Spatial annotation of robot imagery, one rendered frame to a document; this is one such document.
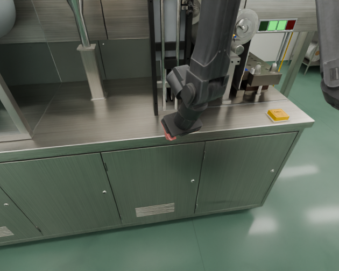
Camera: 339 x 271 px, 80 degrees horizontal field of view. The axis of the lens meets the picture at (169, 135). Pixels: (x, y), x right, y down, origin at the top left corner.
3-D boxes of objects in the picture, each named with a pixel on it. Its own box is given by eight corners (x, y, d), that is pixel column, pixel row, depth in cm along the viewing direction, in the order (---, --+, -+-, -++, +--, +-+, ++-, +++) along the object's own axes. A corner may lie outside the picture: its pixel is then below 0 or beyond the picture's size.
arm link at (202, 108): (193, 112, 45) (213, 105, 47) (179, 86, 47) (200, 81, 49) (184, 125, 51) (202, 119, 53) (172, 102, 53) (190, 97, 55)
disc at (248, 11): (224, 45, 95) (230, 8, 86) (224, 45, 95) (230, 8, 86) (253, 44, 97) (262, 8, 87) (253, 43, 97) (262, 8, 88)
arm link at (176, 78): (193, 94, 39) (227, 85, 42) (168, 50, 42) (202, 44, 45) (176, 122, 50) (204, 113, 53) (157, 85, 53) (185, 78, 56)
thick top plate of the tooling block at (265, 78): (251, 86, 108) (253, 75, 104) (224, 60, 138) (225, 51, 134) (278, 84, 110) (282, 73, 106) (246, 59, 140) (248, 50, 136)
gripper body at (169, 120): (161, 119, 57) (167, 105, 51) (191, 109, 61) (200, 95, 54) (170, 138, 56) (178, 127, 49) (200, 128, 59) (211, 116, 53)
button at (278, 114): (274, 121, 95) (276, 117, 93) (266, 113, 100) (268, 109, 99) (288, 120, 96) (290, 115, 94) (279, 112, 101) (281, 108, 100)
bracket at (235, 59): (222, 104, 108) (234, 43, 88) (218, 98, 113) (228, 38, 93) (231, 102, 108) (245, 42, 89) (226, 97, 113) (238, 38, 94)
